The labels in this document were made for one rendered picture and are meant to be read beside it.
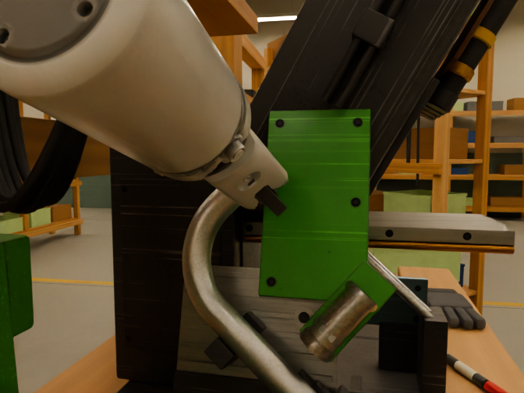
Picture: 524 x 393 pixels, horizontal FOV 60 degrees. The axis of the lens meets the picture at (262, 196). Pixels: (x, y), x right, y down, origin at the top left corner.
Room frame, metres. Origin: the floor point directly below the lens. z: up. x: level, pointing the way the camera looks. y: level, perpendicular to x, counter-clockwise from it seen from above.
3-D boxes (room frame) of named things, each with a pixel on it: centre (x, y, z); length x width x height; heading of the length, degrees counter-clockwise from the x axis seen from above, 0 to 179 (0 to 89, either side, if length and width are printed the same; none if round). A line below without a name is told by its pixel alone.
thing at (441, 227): (0.67, -0.14, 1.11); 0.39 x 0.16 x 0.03; 77
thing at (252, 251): (0.75, 0.09, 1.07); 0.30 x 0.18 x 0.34; 167
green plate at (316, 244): (0.53, -0.07, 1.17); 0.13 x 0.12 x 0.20; 167
